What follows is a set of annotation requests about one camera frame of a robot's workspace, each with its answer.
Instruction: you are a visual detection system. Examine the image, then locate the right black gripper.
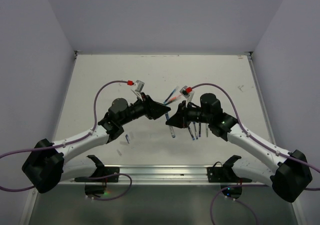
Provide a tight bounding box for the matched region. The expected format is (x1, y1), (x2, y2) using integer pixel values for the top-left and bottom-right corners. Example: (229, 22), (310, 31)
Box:
(166, 99), (212, 128)

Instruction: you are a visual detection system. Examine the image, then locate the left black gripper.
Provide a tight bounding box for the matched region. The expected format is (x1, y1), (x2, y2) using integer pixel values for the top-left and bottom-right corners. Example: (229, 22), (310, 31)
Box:
(119, 91), (170, 126)

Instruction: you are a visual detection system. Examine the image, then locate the blue cap marker pen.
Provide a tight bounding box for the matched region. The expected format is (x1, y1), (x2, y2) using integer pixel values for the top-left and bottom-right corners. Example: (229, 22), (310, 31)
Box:
(165, 113), (176, 138)

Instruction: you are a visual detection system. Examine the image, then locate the blue clear gel pen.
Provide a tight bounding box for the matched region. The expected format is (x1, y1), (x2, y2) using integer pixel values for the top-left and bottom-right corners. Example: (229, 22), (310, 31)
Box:
(187, 126), (195, 141)

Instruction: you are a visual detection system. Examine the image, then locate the dark blue grip pen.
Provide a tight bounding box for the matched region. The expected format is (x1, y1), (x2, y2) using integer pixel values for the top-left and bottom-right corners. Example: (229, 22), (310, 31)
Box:
(193, 122), (199, 140)

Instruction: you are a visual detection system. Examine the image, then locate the grey clear pen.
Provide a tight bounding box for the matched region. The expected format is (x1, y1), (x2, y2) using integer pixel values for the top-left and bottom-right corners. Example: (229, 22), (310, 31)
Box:
(205, 124), (209, 138)

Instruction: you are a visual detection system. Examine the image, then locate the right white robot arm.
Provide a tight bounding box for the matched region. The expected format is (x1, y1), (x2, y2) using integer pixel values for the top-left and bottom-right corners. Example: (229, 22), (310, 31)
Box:
(166, 93), (313, 203)

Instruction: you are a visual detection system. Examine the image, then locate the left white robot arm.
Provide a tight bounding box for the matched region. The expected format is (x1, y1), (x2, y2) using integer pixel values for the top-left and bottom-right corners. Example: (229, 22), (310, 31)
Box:
(22, 94), (171, 194)

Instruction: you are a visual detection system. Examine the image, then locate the orange gel pen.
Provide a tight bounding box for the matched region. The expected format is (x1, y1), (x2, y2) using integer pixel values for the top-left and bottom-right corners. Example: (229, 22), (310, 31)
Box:
(168, 94), (183, 103)

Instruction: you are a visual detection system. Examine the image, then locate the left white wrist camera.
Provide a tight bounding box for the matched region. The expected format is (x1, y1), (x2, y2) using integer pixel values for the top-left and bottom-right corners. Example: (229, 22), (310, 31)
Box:
(131, 80), (145, 100)

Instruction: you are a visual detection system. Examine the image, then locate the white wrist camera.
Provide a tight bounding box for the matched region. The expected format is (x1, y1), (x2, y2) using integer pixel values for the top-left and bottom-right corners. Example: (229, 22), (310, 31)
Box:
(179, 85), (194, 105)
(131, 80), (145, 100)

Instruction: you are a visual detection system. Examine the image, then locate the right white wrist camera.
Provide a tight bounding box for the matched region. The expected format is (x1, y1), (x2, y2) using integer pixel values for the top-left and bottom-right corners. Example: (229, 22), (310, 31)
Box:
(179, 85), (194, 105)

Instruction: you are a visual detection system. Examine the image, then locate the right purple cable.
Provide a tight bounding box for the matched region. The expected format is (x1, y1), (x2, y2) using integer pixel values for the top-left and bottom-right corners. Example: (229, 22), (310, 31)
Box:
(187, 82), (320, 225)

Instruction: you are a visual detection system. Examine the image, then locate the aluminium front rail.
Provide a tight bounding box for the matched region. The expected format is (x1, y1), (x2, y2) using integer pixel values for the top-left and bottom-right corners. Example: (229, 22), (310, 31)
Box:
(45, 159), (275, 186)

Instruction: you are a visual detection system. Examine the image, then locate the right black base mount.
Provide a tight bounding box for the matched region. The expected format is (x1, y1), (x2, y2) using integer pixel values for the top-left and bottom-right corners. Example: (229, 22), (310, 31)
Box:
(206, 155), (252, 189)

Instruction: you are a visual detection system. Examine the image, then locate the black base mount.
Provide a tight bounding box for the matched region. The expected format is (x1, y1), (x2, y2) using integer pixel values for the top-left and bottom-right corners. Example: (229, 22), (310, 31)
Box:
(74, 155), (120, 199)
(206, 155), (252, 189)

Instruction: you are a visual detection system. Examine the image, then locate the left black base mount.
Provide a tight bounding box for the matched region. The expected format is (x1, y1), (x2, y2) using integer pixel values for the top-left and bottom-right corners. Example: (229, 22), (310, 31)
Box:
(74, 155), (120, 199)

